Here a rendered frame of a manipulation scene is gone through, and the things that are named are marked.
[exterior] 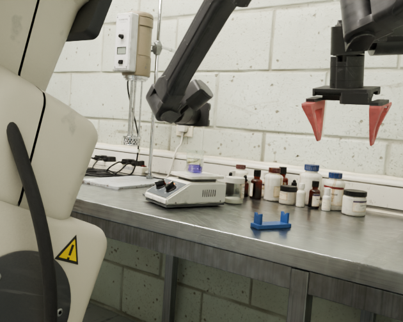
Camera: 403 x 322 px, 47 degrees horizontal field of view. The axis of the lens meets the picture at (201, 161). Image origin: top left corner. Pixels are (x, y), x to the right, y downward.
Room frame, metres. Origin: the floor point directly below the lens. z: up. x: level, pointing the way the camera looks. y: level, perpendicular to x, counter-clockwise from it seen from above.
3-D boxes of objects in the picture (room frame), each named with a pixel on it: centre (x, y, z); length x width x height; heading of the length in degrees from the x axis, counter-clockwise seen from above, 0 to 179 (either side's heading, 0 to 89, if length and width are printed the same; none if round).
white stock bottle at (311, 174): (1.50, -0.36, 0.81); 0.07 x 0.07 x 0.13
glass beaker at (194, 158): (1.36, 0.02, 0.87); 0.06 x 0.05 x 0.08; 88
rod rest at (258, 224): (1.09, -0.18, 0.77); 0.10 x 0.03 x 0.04; 120
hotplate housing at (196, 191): (1.34, 0.03, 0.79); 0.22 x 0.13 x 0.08; 124
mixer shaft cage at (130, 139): (1.69, 0.26, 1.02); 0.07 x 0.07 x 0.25
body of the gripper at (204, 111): (1.27, 0.04, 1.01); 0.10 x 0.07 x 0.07; 67
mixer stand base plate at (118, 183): (1.69, 0.27, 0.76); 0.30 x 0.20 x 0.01; 145
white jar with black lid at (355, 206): (1.36, -0.46, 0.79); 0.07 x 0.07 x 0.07
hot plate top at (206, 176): (1.36, 0.01, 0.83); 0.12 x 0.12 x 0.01; 34
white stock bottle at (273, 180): (1.52, -0.24, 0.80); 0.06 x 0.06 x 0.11
